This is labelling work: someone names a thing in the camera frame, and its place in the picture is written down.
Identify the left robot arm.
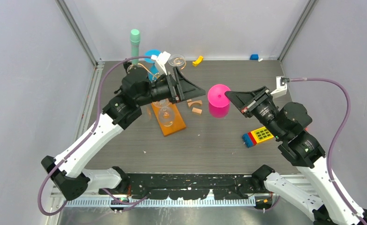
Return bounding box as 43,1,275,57
41,67,205,201

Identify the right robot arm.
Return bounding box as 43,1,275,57
225,87,367,225

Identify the clear wine glass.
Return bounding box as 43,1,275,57
152,99,175,127
168,54,187,70

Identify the wooden rectangular block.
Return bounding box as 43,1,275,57
192,107,202,115

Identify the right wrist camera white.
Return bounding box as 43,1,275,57
271,76,290,98

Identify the orange wooden rack base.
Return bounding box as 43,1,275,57
151,100,186,137

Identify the blue plastic wine glass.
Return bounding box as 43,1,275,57
144,49,161,82

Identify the clear wine glass front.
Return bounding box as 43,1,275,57
152,99,175,127

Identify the yellow curved block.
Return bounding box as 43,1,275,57
192,55,203,67

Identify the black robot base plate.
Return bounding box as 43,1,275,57
109,173,273,200

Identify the colourful toy block calculator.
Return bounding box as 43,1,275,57
242,127,274,148

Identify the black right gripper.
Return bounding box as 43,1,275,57
223,85,284,139

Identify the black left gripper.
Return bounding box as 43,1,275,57
136,67,205,107

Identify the small blue block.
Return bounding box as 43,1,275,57
250,54,259,60

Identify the aluminium frame rail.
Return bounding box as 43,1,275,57
55,0,98,67

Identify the clear wine glass back right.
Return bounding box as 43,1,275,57
168,54,187,70

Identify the green microphone on tripod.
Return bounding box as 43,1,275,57
123,29,141,72

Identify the wooden arch block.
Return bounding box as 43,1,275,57
187,100,202,108

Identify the pink plastic wine glass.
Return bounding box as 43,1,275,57
207,84,231,118

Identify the gold wire wine glass rack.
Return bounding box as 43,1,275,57
123,55,186,81

